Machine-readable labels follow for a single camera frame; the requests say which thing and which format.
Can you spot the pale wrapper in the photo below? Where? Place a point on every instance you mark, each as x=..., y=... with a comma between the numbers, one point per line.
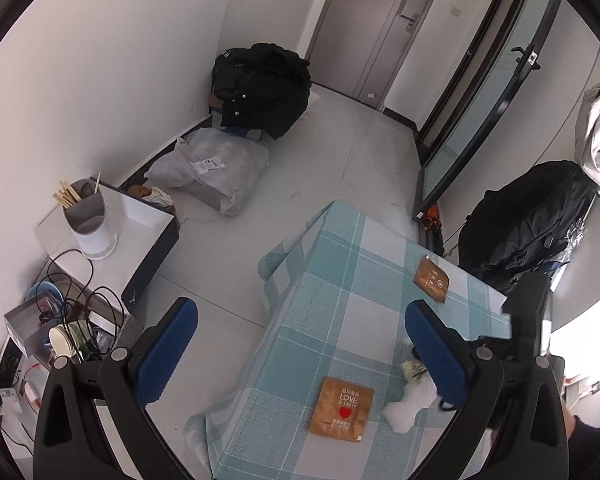
x=412, y=370

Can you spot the black jacket pile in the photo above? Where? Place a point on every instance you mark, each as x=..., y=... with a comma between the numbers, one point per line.
x=265, y=90

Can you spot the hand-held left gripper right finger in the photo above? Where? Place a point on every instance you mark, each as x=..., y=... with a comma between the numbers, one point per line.
x=437, y=355

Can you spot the grey and white utensil holder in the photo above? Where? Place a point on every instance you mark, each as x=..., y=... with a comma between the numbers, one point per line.
x=92, y=240

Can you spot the grey-brown room door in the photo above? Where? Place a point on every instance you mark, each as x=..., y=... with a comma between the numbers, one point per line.
x=360, y=35

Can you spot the person's right forearm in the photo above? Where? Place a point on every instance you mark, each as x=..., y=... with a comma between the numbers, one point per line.
x=590, y=435

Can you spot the small brown packet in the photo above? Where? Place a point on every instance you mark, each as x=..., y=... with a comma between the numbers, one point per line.
x=432, y=280

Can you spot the grey open box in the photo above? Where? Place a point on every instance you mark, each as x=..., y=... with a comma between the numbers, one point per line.
x=22, y=327

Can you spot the white tissue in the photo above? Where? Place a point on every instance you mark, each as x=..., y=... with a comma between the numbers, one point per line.
x=407, y=407

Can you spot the bundle of wooden chopsticks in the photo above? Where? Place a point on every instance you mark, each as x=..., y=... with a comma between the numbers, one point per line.
x=66, y=196

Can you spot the blue checked tablecloth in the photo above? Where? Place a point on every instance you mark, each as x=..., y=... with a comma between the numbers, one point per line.
x=330, y=310

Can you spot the black-framed glass door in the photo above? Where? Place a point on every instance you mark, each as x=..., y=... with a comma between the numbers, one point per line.
x=490, y=90

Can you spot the grey plastic parcel bag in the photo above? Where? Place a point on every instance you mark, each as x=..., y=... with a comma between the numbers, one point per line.
x=215, y=170

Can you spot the brown packet with red heart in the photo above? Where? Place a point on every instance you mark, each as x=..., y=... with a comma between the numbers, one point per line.
x=340, y=410

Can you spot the wall socket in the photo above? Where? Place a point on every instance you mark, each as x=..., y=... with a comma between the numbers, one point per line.
x=593, y=388

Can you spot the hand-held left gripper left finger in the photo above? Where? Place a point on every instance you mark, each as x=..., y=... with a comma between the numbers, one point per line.
x=167, y=355

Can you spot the brown round object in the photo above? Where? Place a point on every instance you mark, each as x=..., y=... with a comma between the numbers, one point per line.
x=140, y=191

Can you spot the cardboard box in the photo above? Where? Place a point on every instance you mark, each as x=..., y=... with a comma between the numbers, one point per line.
x=215, y=102

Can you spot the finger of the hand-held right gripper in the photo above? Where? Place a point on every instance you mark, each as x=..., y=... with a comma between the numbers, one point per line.
x=530, y=315

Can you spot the white box with dark sides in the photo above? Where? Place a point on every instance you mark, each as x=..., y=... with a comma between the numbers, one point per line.
x=135, y=220

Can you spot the beige crumpled cloth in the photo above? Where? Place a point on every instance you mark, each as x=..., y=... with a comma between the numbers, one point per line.
x=162, y=196

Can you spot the blue bowl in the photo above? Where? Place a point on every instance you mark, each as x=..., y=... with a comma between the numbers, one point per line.
x=45, y=290

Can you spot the black hanging jacket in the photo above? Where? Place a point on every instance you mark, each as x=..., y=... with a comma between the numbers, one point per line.
x=530, y=220

